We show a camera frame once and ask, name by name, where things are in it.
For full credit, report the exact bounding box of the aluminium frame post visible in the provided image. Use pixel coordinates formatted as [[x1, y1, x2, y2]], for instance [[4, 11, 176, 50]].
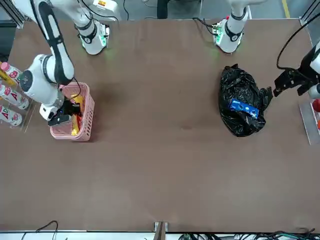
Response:
[[153, 220, 169, 240]]

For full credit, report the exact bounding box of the black plastic bag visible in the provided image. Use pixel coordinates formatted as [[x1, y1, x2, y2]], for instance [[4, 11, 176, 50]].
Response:
[[218, 63, 274, 138]]

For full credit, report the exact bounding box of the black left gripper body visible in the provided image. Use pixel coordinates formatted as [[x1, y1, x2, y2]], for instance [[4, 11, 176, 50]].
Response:
[[299, 46, 319, 88]]

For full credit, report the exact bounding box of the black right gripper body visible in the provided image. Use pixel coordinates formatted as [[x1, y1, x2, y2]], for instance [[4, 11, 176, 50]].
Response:
[[59, 98, 76, 118]]

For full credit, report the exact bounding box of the pink cap white bottle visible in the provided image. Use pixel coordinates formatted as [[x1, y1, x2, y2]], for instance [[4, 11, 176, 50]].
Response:
[[0, 104, 24, 127], [0, 61, 24, 87], [0, 84, 30, 111]]

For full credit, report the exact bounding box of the black aluminium frame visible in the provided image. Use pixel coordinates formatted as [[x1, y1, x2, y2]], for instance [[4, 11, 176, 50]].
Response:
[[0, 0, 28, 29]]

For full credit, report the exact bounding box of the clear acrylic bottle shelf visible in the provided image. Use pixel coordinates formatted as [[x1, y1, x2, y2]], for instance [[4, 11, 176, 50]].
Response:
[[0, 82, 36, 134]]

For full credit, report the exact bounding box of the yellow red wafer box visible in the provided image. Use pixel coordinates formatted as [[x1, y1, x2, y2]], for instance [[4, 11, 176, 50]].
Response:
[[69, 93, 85, 136]]

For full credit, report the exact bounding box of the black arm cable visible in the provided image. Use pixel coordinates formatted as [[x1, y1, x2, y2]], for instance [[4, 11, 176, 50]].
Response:
[[57, 76, 83, 101], [276, 17, 320, 73]]

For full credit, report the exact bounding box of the aluminium corner post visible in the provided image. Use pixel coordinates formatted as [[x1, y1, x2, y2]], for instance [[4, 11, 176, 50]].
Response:
[[298, 0, 320, 26]]

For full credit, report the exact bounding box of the pink plastic basket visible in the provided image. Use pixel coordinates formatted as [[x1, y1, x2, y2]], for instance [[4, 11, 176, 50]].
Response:
[[49, 82, 96, 143]]

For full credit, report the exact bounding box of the blue snack box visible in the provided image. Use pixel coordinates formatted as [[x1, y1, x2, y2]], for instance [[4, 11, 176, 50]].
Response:
[[229, 98, 260, 119]]

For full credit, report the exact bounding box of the yellow drink bottle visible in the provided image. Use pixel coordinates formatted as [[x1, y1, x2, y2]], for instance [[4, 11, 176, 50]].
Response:
[[0, 69, 15, 88]]

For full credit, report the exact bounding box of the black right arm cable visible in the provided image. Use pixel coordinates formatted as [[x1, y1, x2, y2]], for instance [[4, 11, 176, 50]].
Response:
[[57, 76, 83, 101]]

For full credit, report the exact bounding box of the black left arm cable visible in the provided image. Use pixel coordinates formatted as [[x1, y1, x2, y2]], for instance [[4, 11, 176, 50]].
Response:
[[276, 17, 320, 73]]

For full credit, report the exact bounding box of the black cabinet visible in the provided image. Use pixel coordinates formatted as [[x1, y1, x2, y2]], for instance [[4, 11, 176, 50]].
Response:
[[0, 19, 17, 60]]

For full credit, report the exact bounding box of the white controller box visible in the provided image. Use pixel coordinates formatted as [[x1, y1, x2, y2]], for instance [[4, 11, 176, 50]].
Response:
[[92, 0, 123, 21]]

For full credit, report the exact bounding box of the thin black cable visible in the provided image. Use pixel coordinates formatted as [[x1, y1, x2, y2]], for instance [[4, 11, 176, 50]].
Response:
[[35, 219, 60, 240]]

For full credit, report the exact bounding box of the black left base cable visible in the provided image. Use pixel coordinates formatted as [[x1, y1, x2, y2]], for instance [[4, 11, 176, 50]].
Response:
[[191, 16, 219, 35]]

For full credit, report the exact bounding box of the tangled cable bundle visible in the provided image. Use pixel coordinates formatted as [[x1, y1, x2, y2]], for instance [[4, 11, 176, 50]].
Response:
[[178, 226, 320, 240]]

